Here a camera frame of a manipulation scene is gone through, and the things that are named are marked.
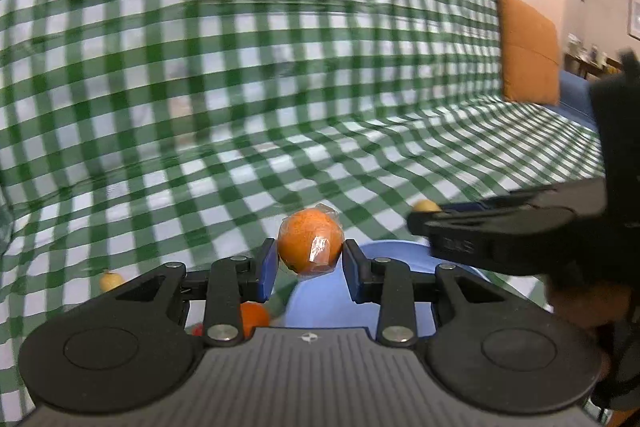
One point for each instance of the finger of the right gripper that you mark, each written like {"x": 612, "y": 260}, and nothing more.
{"x": 501, "y": 223}
{"x": 583, "y": 196}

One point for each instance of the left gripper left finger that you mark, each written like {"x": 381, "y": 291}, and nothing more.
{"x": 231, "y": 282}

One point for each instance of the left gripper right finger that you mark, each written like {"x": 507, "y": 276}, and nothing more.
{"x": 387, "y": 283}

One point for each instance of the yellow longan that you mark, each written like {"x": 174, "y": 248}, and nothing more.
{"x": 110, "y": 280}
{"x": 426, "y": 205}

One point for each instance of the small orange tangerine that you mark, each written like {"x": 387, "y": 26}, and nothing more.
{"x": 253, "y": 315}

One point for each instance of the orange top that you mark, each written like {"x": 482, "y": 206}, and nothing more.
{"x": 310, "y": 241}

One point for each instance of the person's right hand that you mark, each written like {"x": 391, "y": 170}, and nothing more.
{"x": 593, "y": 307}

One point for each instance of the red tomato lower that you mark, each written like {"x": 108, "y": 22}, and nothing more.
{"x": 198, "y": 331}

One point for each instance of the light blue plate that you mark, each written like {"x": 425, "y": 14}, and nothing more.
{"x": 324, "y": 302}

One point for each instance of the blue sofa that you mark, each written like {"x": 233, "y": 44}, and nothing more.
{"x": 574, "y": 101}

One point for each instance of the orange cushion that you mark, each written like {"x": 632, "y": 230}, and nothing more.
{"x": 530, "y": 54}

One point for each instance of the green checkered tablecloth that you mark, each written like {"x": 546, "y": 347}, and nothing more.
{"x": 136, "y": 132}

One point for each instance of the framed wall picture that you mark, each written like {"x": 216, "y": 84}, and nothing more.
{"x": 634, "y": 19}

